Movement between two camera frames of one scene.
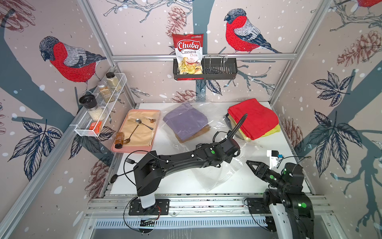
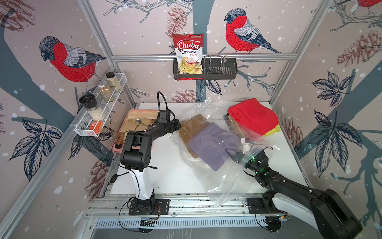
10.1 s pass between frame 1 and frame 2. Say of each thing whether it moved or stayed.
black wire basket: stayed
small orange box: stayed
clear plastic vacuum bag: moved
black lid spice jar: stayed
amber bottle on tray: stayed
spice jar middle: stayed
